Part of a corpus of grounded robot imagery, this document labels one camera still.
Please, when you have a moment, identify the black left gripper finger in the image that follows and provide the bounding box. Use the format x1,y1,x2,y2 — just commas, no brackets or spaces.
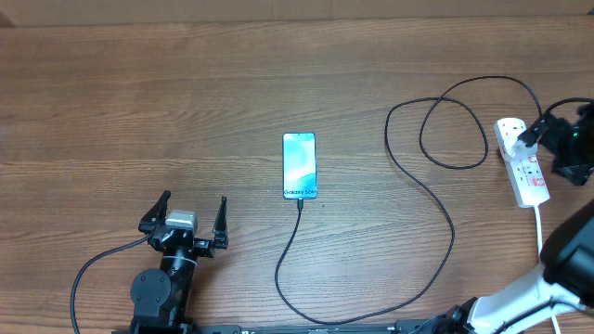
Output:
138,190,171,228
213,196,228,240

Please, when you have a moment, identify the white USB charger plug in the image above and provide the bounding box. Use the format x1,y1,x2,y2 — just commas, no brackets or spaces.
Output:
502,136,537,161

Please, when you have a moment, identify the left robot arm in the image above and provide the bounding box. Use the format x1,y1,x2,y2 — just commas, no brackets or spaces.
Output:
130,190,228,333

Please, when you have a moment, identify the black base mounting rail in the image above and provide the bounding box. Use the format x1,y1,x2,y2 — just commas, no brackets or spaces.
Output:
115,315,444,334

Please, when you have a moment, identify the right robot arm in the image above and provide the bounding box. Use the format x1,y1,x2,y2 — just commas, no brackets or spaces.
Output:
417,97,593,333

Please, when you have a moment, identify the white power strip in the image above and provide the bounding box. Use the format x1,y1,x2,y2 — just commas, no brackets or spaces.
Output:
494,118,550,208

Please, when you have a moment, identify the black USB charging cable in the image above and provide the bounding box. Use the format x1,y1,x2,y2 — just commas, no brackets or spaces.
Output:
274,74,544,326

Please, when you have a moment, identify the blue Galaxy smartphone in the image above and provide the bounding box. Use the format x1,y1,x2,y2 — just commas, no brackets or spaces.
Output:
282,133,318,199

